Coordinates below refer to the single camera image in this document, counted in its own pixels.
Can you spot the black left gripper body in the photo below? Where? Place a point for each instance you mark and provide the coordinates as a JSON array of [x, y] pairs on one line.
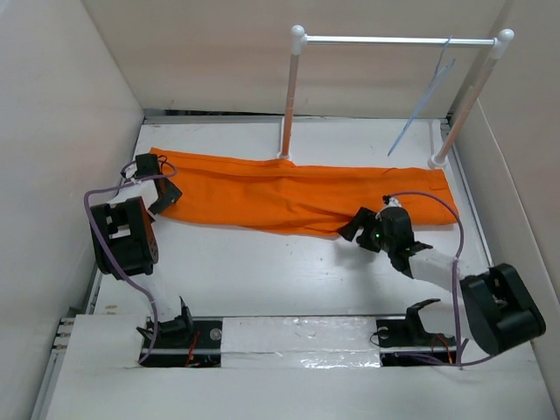
[[166, 199]]

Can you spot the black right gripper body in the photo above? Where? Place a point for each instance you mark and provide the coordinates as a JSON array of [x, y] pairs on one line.
[[372, 237]]

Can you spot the orange trousers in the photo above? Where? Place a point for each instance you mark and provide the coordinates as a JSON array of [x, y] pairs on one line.
[[284, 198]]

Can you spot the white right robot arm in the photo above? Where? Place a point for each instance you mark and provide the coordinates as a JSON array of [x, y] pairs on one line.
[[500, 312]]

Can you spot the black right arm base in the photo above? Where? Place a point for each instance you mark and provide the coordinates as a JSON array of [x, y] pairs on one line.
[[404, 342]]

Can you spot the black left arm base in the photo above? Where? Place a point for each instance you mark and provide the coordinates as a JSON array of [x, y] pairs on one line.
[[182, 342]]

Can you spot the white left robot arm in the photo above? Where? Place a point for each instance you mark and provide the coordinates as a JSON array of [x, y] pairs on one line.
[[120, 219]]

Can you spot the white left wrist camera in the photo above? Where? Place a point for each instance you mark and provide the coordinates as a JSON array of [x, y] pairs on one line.
[[128, 175]]

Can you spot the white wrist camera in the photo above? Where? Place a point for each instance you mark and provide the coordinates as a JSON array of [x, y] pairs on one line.
[[128, 175], [390, 201]]

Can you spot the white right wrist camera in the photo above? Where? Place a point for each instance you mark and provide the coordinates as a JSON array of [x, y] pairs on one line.
[[390, 201]]

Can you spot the blue wire hanger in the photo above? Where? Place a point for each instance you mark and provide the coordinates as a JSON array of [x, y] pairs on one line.
[[439, 74]]

